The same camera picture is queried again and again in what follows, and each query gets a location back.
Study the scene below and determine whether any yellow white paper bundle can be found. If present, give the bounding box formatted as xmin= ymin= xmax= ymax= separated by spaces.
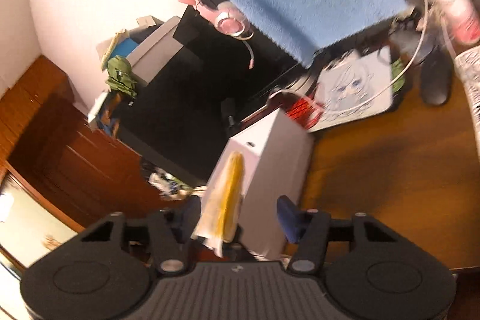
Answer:
xmin=191 ymin=151 xmax=244 ymax=257

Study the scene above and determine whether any white drawer box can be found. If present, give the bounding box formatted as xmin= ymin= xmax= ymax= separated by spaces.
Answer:
xmin=202 ymin=109 xmax=313 ymax=261

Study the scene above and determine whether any anime print keyboard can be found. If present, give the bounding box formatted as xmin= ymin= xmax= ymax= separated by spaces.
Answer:
xmin=271 ymin=46 xmax=405 ymax=132

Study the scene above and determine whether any black computer monitor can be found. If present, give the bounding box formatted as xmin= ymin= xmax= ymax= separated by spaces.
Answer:
xmin=174 ymin=5 xmax=319 ymax=115

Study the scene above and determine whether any brown wooden door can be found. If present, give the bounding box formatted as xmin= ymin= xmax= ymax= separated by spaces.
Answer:
xmin=1 ymin=56 xmax=181 ymax=231

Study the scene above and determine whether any green cloth item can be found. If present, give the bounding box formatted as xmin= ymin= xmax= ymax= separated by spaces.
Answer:
xmin=106 ymin=55 xmax=137 ymax=99

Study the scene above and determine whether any grey cardboard box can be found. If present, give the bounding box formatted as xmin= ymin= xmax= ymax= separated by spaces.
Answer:
xmin=96 ymin=16 xmax=183 ymax=87

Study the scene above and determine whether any pink cat-ear headset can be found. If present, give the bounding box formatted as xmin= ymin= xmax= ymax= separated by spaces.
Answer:
xmin=178 ymin=0 xmax=255 ymax=70

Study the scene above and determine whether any black computer mouse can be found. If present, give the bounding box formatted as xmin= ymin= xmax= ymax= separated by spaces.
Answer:
xmin=420 ymin=46 xmax=452 ymax=106

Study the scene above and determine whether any white cable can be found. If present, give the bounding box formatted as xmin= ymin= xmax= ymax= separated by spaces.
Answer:
xmin=268 ymin=0 xmax=459 ymax=114

